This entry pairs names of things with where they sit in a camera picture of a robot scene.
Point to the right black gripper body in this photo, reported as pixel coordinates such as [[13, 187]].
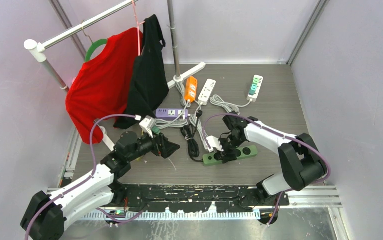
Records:
[[229, 145]]

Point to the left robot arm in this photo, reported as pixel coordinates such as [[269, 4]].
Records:
[[49, 215]]

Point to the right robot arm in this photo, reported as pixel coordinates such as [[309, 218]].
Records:
[[300, 160]]

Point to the white power strip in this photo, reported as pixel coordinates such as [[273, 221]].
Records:
[[254, 98], [206, 92]]

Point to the teal adapters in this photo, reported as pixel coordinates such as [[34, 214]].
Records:
[[253, 90]]

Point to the green power strip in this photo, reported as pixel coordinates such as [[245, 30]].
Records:
[[248, 152]]

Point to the black garment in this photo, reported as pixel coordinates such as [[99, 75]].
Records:
[[148, 86]]

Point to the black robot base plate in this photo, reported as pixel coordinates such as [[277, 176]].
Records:
[[157, 198]]

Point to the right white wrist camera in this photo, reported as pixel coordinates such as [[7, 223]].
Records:
[[213, 143]]

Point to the metal clothes rack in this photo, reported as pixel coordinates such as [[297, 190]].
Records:
[[37, 49]]

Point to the pink clothes hanger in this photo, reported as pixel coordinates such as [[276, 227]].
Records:
[[138, 28]]

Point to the orange power strip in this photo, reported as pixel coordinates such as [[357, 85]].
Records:
[[191, 89]]

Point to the purple power strip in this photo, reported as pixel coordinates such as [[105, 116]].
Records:
[[170, 114]]

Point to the red t-shirt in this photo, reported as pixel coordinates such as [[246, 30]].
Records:
[[102, 86]]

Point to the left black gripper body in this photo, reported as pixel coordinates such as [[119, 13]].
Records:
[[156, 148]]

